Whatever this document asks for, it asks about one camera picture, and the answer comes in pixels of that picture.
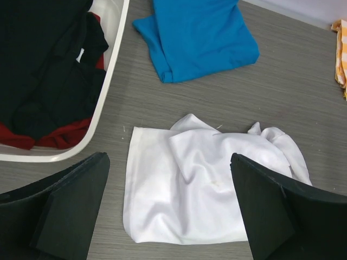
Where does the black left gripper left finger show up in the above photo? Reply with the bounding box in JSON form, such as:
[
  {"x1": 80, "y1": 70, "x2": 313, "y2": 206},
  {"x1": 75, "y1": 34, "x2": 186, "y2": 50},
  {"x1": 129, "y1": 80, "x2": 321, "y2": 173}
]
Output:
[{"x1": 1, "y1": 152, "x2": 110, "y2": 259}]

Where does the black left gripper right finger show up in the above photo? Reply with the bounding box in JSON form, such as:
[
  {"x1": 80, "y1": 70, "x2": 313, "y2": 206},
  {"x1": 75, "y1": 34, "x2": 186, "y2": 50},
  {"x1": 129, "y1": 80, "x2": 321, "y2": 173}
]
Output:
[{"x1": 230, "y1": 153, "x2": 346, "y2": 259}]

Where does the white t shirt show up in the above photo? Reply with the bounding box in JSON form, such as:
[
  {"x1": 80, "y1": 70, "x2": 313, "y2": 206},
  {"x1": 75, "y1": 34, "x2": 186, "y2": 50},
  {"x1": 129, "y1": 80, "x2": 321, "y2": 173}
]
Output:
[{"x1": 123, "y1": 114, "x2": 311, "y2": 245}]

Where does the red t shirt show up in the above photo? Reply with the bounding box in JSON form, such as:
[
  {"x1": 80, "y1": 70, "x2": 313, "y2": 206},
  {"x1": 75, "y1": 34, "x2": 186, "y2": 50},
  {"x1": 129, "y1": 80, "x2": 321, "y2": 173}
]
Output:
[{"x1": 1, "y1": 12, "x2": 108, "y2": 150}]

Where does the black t shirt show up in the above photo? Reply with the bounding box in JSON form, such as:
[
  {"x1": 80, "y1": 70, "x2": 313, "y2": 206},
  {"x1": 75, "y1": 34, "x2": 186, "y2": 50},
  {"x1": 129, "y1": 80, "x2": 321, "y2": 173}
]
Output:
[{"x1": 1, "y1": 1, "x2": 108, "y2": 140}]

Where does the yellow checkered cloth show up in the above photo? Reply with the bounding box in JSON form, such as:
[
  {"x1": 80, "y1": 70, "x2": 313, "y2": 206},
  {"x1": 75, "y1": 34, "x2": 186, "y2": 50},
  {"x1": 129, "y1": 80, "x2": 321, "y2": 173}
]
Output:
[{"x1": 331, "y1": 19, "x2": 347, "y2": 100}]

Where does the blue folded t shirt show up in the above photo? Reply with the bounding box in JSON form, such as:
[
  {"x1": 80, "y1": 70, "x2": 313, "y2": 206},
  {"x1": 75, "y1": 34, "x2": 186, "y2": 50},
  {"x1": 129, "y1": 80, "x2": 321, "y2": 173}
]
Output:
[{"x1": 133, "y1": 1, "x2": 259, "y2": 83}]

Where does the white plastic bin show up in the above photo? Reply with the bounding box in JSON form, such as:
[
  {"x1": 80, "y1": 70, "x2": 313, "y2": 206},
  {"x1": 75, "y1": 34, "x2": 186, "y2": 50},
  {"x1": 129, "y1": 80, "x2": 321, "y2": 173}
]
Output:
[{"x1": 1, "y1": 0, "x2": 130, "y2": 163}]

